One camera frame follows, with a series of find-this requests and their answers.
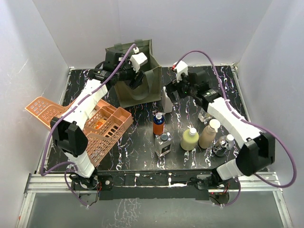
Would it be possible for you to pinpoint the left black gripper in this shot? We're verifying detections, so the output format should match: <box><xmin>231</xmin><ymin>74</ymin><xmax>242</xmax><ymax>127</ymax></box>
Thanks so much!
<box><xmin>115</xmin><ymin>58</ymin><xmax>144</xmax><ymax>89</ymax></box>

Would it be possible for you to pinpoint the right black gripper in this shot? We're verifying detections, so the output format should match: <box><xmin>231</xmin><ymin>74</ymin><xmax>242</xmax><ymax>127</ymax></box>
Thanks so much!
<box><xmin>165</xmin><ymin>71</ymin><xmax>196</xmax><ymax>104</ymax></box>

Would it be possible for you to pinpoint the olive green canvas bag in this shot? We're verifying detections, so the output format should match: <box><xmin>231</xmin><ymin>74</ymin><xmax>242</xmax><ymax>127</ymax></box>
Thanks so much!
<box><xmin>106</xmin><ymin>39</ymin><xmax>162</xmax><ymax>108</ymax></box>

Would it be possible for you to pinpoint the white rectangular lotion bottle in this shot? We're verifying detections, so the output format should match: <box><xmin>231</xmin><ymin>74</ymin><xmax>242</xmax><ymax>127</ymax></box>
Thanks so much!
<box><xmin>161</xmin><ymin>86</ymin><xmax>173</xmax><ymax>114</ymax></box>

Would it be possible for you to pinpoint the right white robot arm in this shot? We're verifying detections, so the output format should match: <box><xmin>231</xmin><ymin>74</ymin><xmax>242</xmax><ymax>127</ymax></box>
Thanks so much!
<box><xmin>161</xmin><ymin>64</ymin><xmax>275</xmax><ymax>189</ymax></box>

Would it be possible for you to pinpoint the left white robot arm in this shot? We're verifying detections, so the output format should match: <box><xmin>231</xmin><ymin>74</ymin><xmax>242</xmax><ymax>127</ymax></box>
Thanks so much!
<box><xmin>49</xmin><ymin>48</ymin><xmax>148</xmax><ymax>190</ymax></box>

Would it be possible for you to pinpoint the orange bottle blue pump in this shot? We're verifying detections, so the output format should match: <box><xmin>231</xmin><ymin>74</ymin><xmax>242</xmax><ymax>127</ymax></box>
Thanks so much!
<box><xmin>153</xmin><ymin>113</ymin><xmax>165</xmax><ymax>135</ymax></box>

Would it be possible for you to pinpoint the clear square bottle black cap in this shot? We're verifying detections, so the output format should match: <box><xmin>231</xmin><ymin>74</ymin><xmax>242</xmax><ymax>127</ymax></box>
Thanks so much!
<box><xmin>198</xmin><ymin>108</ymin><xmax>212</xmax><ymax>123</ymax></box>

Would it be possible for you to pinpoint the yellow green lotion bottle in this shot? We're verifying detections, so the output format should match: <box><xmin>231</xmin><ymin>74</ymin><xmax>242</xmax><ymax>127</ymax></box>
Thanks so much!
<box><xmin>180</xmin><ymin>126</ymin><xmax>199</xmax><ymax>151</ymax></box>

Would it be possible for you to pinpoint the clear square bottle grey cap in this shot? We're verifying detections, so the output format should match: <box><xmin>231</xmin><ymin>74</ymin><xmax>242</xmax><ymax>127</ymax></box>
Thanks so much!
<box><xmin>154</xmin><ymin>132</ymin><xmax>173</xmax><ymax>157</ymax></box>

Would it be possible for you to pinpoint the orange plastic basket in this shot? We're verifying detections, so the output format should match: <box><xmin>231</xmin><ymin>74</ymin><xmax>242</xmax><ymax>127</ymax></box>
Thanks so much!
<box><xmin>25</xmin><ymin>96</ymin><xmax>133</xmax><ymax>167</ymax></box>

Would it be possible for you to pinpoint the beige brown lotion bottle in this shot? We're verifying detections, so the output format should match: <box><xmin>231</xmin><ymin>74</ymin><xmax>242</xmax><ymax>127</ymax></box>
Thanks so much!
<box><xmin>199</xmin><ymin>119</ymin><xmax>221</xmax><ymax>149</ymax></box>

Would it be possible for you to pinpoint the orange packet in basket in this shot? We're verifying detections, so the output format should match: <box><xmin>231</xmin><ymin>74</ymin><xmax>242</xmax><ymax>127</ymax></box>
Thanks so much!
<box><xmin>93</xmin><ymin>119</ymin><xmax>106</xmax><ymax>129</ymax></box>

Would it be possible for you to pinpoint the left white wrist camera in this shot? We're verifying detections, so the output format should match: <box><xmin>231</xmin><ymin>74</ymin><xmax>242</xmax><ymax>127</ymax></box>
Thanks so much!
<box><xmin>130</xmin><ymin>47</ymin><xmax>148</xmax><ymax>72</ymax></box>

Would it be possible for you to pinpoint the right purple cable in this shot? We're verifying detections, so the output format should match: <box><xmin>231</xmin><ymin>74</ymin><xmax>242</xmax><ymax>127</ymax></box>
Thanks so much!
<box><xmin>172</xmin><ymin>50</ymin><xmax>297</xmax><ymax>209</ymax></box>

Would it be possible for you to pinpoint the purple cable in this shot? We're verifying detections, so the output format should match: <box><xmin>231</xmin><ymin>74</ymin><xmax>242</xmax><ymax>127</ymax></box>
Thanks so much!
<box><xmin>40</xmin><ymin>43</ymin><xmax>137</xmax><ymax>209</ymax></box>
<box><xmin>172</xmin><ymin>50</ymin><xmax>297</xmax><ymax>209</ymax></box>

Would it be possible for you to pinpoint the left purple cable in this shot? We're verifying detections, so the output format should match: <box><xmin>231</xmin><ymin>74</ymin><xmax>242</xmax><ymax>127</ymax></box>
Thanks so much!
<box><xmin>40</xmin><ymin>43</ymin><xmax>137</xmax><ymax>209</ymax></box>

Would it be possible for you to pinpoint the aluminium frame rail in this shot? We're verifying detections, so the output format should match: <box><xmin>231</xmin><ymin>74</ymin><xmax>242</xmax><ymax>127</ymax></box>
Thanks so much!
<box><xmin>17</xmin><ymin>170</ymin><xmax>293</xmax><ymax>228</ymax></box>

